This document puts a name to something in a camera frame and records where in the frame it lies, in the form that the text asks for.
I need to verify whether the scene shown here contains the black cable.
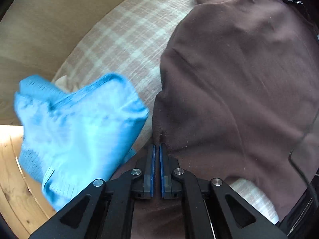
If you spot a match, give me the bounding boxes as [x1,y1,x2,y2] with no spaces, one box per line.
[288,110,319,205]

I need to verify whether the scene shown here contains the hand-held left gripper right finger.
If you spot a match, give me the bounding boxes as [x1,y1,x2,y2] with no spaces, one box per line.
[159,143,288,239]

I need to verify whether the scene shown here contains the pine plank board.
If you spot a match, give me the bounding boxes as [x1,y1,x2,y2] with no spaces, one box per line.
[0,124,58,229]

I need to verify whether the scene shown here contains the black zipped jacket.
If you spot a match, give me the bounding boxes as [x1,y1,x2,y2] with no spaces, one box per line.
[277,184,319,239]

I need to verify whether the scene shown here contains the blue folded garment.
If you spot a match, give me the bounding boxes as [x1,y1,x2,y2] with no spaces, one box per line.
[14,73,150,212]

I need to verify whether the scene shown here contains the large light wooden board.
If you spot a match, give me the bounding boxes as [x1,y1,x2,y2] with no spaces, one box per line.
[0,0,165,127]

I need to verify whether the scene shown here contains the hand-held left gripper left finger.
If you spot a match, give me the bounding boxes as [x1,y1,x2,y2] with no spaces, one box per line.
[29,144,156,239]

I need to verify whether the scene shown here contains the brown fleece garment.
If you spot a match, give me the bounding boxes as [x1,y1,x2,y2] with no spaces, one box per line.
[131,0,319,239]

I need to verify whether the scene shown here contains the pink checked blanket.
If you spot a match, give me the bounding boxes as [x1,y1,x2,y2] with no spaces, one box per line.
[51,0,280,224]

